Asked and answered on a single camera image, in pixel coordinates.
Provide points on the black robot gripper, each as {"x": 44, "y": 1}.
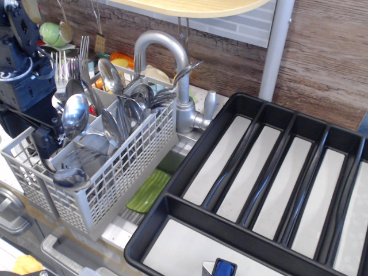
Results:
{"x": 26, "y": 101}

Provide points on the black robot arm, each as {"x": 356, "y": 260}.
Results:
{"x": 19, "y": 39}

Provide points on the large steel spoon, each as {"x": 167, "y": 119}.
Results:
{"x": 75, "y": 116}

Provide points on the steel spoon front corner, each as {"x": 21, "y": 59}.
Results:
{"x": 73, "y": 179}

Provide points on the grey plastic cutlery basket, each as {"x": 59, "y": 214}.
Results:
{"x": 111, "y": 181}

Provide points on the steel spoon upright back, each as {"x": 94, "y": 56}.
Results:
{"x": 110, "y": 76}

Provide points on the blue object at tray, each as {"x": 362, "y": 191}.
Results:
{"x": 224, "y": 268}

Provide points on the black cutlery tray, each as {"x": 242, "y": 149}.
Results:
{"x": 270, "y": 190}

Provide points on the steel forks front compartment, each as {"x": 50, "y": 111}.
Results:
{"x": 83, "y": 156}

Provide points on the tall steel fork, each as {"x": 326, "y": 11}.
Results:
{"x": 84, "y": 72}

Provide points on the green toy cup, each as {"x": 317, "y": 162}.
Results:
{"x": 56, "y": 35}

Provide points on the hanging yellow spatula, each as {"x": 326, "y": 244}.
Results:
{"x": 99, "y": 38}

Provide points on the steel fork at back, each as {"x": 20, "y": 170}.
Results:
{"x": 137, "y": 65}

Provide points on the silver sink faucet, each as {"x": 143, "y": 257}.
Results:
{"x": 188, "y": 118}

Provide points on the wooden shelf board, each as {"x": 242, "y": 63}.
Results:
{"x": 197, "y": 9}

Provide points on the white metal post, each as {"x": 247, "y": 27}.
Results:
{"x": 281, "y": 22}

